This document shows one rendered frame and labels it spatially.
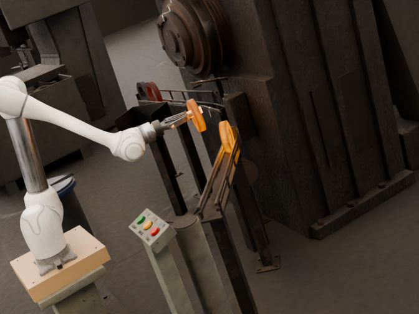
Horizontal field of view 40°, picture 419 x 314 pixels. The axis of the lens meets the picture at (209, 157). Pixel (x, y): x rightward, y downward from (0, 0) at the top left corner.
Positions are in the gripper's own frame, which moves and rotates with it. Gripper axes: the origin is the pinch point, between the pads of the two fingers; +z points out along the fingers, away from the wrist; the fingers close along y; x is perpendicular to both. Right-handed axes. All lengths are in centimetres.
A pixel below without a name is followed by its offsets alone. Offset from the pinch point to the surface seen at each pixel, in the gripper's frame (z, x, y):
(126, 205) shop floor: -53, -82, -129
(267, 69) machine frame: 39.4, 4.0, -3.0
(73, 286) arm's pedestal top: -81, -47, 16
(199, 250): -24, -43, 40
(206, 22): 23.8, 31.9, -21.1
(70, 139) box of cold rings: -80, -57, -262
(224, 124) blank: 9.0, -6.8, 12.2
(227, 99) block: 19.4, -5.7, -16.6
